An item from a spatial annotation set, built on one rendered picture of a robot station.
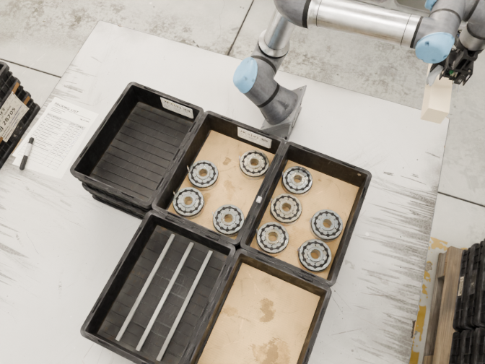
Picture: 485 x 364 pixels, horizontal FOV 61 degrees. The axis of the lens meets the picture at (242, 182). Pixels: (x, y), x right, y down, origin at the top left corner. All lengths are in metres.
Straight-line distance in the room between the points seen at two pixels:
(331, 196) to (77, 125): 1.04
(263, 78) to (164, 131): 0.41
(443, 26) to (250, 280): 0.86
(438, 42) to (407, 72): 1.86
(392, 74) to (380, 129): 1.17
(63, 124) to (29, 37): 1.49
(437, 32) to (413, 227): 0.76
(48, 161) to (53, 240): 0.32
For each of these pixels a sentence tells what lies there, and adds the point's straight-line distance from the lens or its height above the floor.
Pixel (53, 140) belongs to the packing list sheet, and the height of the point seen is 0.70.
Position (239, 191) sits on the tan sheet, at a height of 0.83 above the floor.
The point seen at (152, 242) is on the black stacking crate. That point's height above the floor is 0.83.
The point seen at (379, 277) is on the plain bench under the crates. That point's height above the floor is 0.70.
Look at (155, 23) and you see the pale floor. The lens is 3.07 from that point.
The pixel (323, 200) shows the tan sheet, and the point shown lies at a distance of 1.42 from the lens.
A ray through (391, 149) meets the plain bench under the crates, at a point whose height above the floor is 0.70.
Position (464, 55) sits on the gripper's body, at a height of 1.28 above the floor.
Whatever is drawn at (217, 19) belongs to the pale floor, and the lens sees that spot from 3.05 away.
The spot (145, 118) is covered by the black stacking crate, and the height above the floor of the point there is 0.83.
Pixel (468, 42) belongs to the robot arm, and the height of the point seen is 1.30.
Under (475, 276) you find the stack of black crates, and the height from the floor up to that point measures 0.30.
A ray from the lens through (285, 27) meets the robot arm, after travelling 1.43.
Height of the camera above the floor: 2.12
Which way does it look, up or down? 66 degrees down
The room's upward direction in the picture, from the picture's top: 1 degrees clockwise
